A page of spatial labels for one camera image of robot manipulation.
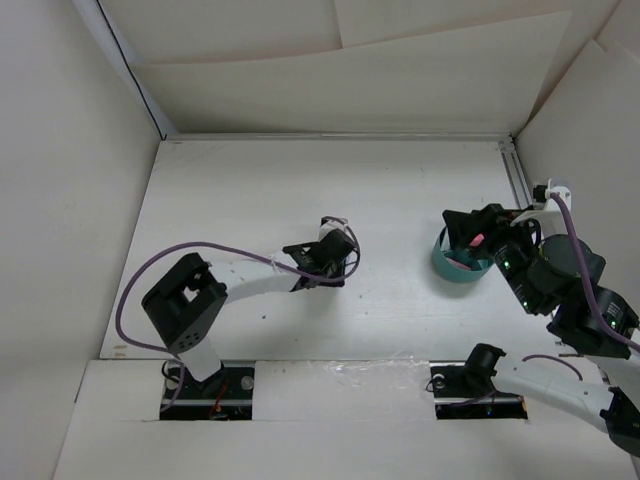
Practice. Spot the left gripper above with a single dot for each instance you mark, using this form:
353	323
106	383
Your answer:
338	272

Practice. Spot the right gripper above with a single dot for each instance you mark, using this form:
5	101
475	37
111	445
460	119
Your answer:
462	225

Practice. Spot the teal round organizer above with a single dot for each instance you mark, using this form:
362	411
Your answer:
442	250

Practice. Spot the pink correction tape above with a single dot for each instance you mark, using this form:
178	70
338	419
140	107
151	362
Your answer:
462	262

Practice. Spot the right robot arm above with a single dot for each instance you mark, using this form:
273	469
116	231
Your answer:
598	325

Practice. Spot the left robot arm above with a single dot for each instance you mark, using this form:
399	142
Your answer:
183	305

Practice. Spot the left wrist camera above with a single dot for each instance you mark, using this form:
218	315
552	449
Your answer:
329	224

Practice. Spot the aluminium side rail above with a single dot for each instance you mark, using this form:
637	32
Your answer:
515	172

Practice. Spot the left base rail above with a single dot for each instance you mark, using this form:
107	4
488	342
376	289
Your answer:
229	398

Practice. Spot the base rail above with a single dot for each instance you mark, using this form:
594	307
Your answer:
456	399
229	398

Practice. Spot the right base rail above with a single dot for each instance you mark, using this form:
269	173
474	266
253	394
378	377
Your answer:
456	399

